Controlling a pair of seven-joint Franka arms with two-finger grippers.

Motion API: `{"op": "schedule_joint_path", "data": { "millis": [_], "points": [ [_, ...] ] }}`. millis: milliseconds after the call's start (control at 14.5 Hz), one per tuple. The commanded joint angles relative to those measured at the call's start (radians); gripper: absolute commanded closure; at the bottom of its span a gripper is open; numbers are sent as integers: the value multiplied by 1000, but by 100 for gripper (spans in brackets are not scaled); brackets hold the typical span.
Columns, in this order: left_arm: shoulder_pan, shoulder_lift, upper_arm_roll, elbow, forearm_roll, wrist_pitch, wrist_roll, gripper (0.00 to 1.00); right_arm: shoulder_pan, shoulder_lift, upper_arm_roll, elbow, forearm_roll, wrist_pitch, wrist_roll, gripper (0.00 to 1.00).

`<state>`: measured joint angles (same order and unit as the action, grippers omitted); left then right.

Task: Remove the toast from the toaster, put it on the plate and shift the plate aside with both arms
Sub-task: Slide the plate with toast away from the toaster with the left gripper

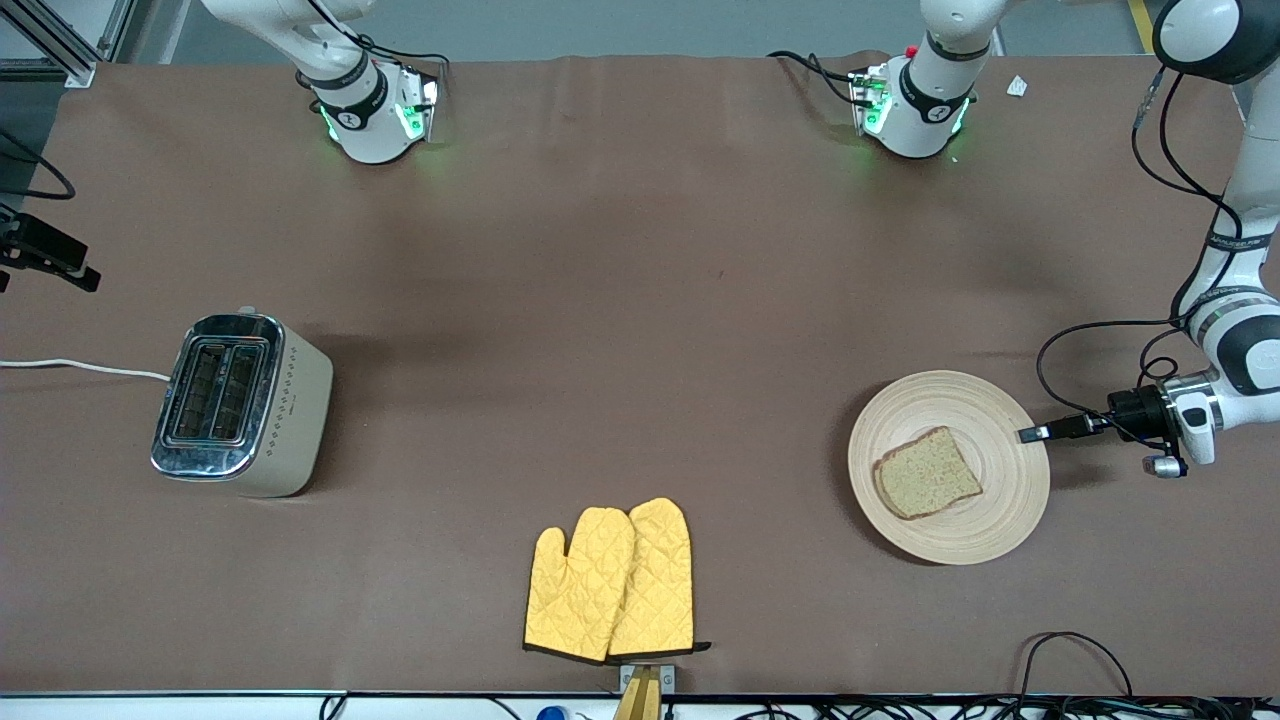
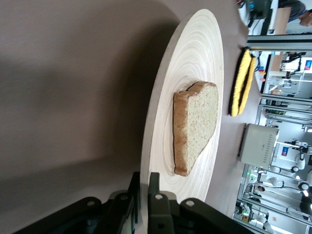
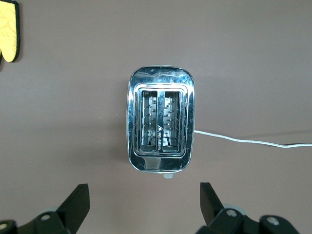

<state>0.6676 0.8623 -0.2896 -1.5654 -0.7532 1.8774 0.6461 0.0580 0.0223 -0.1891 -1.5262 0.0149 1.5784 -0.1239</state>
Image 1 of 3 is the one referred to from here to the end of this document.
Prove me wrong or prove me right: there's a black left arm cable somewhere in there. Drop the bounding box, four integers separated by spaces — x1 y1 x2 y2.
1036 70 1243 446

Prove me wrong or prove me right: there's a black looped cable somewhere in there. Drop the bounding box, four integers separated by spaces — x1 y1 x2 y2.
1015 631 1136 701

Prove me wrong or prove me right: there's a brown table cover sheet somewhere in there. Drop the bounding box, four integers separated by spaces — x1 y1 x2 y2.
0 52 1280 697

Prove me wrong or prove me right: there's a base connector panel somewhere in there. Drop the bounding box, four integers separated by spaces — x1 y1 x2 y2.
850 68 893 137
395 65 443 143

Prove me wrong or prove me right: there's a beige chrome two-slot toaster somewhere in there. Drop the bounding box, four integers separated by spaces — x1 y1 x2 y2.
150 305 334 499

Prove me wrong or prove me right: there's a brown toast slice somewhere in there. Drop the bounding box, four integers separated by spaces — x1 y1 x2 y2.
873 426 984 521

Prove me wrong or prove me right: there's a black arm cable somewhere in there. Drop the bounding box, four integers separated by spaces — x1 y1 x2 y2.
1036 70 1243 446
0 128 77 201

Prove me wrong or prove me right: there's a black base cable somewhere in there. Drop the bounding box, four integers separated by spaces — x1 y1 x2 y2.
305 0 453 71
768 50 861 106

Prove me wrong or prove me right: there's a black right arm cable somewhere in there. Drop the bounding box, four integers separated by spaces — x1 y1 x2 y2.
0 128 77 201

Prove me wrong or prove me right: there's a black left base cable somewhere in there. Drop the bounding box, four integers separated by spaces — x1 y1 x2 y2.
768 50 861 106

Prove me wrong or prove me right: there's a right base connector panel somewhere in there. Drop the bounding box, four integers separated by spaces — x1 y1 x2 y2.
395 65 443 143

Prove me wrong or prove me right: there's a black right base cable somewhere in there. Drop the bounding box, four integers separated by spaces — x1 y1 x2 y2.
305 0 453 71

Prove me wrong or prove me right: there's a yellow quilted oven mitt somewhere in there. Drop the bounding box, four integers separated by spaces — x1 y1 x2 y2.
524 507 637 663
608 497 711 659

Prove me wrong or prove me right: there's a small metal bracket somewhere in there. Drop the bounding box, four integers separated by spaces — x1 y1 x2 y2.
620 663 677 696

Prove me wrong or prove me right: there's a left base connector panel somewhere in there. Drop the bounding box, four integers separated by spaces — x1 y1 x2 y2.
850 68 893 137

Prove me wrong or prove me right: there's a round light wooden plate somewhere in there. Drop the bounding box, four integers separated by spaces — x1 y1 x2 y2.
848 370 1051 567

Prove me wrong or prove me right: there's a yellow wooden stick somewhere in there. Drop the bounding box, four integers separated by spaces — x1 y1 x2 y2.
612 668 663 720

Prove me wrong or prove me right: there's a white toaster power cable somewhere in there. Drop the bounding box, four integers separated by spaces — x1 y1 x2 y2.
0 358 173 383

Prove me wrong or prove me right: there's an aluminium frame profile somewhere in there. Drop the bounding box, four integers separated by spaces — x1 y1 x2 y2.
0 0 136 89

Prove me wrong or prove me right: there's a black cable bundle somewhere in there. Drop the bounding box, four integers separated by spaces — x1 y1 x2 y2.
740 695 1280 720

